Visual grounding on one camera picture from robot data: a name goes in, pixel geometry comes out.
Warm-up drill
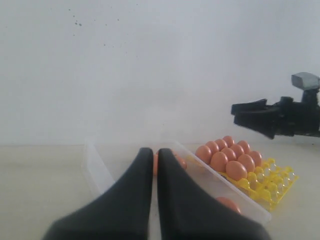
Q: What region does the brown egg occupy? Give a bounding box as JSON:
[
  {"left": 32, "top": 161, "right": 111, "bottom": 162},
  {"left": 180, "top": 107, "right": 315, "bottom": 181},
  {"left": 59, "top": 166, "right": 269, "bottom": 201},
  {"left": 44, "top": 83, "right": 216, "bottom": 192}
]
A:
[
  {"left": 153, "top": 154, "right": 159, "bottom": 176},
  {"left": 248, "top": 150, "right": 262, "bottom": 167},
  {"left": 210, "top": 151, "right": 229, "bottom": 173},
  {"left": 205, "top": 141, "right": 220, "bottom": 154},
  {"left": 214, "top": 138, "right": 228, "bottom": 151},
  {"left": 216, "top": 196, "right": 242, "bottom": 215},
  {"left": 237, "top": 140, "right": 251, "bottom": 154},
  {"left": 225, "top": 161, "right": 248, "bottom": 181},
  {"left": 221, "top": 147, "right": 237, "bottom": 162},
  {"left": 237, "top": 154, "right": 255, "bottom": 173},
  {"left": 230, "top": 144, "right": 245, "bottom": 159},
  {"left": 195, "top": 145, "right": 212, "bottom": 165},
  {"left": 222, "top": 135, "right": 235, "bottom": 148},
  {"left": 174, "top": 155, "right": 188, "bottom": 170}
]

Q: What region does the yellow plastic egg tray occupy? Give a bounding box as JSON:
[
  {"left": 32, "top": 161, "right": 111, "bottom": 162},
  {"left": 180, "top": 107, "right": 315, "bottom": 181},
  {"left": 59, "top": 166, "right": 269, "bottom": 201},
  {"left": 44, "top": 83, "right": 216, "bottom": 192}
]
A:
[{"left": 219, "top": 158, "right": 299, "bottom": 212}]

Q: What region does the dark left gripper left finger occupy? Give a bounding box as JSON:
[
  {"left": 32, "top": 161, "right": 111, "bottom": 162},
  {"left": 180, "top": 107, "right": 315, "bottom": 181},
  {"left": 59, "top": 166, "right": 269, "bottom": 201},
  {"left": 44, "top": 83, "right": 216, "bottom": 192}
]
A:
[{"left": 43, "top": 147, "right": 153, "bottom": 240}]

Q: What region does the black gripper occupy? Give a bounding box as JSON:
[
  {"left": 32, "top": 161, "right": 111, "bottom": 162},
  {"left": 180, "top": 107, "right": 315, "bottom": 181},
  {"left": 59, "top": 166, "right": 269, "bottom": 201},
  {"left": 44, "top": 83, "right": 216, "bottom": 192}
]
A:
[{"left": 230, "top": 88, "right": 320, "bottom": 139}]

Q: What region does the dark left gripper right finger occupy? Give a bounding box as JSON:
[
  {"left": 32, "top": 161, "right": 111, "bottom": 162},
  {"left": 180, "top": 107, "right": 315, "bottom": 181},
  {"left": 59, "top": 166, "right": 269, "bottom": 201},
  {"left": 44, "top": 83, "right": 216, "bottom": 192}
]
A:
[{"left": 157, "top": 148, "right": 271, "bottom": 240}]

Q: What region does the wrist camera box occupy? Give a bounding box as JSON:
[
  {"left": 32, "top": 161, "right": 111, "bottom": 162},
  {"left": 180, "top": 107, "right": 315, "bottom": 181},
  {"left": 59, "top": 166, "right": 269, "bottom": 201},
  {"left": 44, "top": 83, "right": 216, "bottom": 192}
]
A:
[{"left": 291, "top": 72, "right": 320, "bottom": 91}]

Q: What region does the clear plastic bin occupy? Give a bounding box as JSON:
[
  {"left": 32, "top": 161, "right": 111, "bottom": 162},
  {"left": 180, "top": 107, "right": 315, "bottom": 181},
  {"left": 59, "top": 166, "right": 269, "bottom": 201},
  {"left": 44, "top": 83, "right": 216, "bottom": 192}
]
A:
[{"left": 82, "top": 140, "right": 272, "bottom": 225}]

